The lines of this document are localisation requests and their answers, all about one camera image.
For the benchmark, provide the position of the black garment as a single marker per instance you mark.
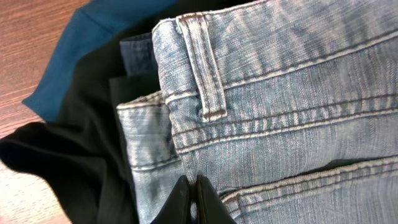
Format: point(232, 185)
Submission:
point(81, 154)

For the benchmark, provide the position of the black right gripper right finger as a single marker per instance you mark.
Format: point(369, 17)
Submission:
point(210, 208)

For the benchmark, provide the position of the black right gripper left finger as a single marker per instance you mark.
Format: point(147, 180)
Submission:
point(176, 209)

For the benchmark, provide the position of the dark blue garment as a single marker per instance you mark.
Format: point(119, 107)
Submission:
point(89, 27)

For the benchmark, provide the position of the light blue denim shorts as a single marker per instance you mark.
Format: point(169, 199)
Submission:
point(288, 107)

